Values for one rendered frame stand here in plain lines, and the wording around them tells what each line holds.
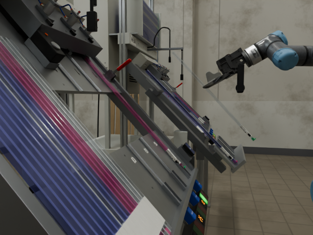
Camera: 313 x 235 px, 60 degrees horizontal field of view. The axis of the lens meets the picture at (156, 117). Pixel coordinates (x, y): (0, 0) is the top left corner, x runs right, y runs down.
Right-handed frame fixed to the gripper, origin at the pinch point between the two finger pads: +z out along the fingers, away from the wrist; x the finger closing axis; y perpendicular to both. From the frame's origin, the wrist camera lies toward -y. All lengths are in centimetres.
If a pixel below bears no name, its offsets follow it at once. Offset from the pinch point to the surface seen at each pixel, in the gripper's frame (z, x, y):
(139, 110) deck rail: 22.7, 26.1, 3.0
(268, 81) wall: -72, -368, -16
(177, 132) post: 19.9, 2.9, -10.9
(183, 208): 14, 60, -25
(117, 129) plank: 185, -319, 36
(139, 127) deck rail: 25.9, 26.0, -2.5
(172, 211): 16, 61, -24
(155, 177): 18, 56, -17
